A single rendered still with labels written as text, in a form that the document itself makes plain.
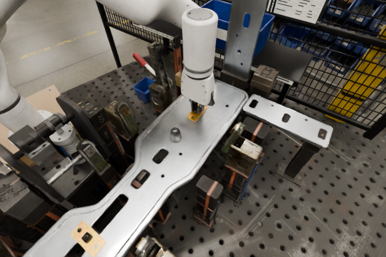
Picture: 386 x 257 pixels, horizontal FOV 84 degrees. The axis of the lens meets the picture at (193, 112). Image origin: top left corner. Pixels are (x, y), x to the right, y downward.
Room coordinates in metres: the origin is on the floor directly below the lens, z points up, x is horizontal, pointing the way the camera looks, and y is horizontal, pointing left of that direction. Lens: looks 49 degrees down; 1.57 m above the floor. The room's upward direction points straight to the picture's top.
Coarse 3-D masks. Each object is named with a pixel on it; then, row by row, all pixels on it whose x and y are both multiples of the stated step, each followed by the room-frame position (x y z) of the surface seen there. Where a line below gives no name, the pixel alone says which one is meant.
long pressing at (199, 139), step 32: (224, 96) 0.57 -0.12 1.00; (160, 128) 0.42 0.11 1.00; (192, 128) 0.42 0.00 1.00; (224, 128) 0.42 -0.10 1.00; (192, 160) 0.31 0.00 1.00; (128, 192) 0.21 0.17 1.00; (160, 192) 0.21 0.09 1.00; (64, 224) 0.13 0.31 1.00; (128, 224) 0.13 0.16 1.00; (32, 256) 0.07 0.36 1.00; (64, 256) 0.07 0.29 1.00; (96, 256) 0.07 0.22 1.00
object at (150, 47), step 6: (156, 42) 0.59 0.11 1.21; (150, 48) 0.56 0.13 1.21; (156, 48) 0.57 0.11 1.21; (162, 48) 0.56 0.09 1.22; (150, 54) 0.57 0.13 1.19; (156, 54) 0.58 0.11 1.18; (162, 54) 0.55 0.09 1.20; (156, 60) 0.56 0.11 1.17; (162, 60) 0.58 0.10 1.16; (156, 66) 0.56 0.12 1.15; (162, 66) 0.58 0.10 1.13; (156, 72) 0.56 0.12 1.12; (162, 72) 0.58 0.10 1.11; (162, 78) 0.56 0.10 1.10; (168, 78) 0.58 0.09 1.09; (162, 84) 0.55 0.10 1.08; (168, 84) 0.57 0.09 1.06
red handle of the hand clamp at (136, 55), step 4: (136, 56) 0.62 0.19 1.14; (140, 56) 0.63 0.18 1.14; (136, 60) 0.62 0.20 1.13; (140, 60) 0.62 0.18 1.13; (144, 60) 0.62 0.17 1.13; (140, 64) 0.61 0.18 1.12; (144, 64) 0.61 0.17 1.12; (148, 68) 0.60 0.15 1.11; (152, 72) 0.59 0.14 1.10; (164, 84) 0.56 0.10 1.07
